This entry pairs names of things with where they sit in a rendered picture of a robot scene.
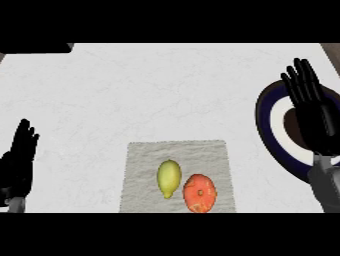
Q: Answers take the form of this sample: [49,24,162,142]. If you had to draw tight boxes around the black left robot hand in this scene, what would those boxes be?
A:
[0,118,42,208]

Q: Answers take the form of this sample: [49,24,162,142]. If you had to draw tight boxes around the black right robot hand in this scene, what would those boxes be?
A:
[280,57,340,157]

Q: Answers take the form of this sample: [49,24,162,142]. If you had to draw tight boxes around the blue and white plate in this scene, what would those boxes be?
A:
[255,79,340,185]

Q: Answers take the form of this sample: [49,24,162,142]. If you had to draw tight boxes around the grey cloth placemat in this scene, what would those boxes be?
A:
[119,139,238,214]

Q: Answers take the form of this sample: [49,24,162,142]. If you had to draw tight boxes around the orange round fruit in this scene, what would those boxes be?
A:
[182,173,219,214]

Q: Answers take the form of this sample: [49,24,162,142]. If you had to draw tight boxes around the black appliance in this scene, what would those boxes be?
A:
[0,42,76,54]

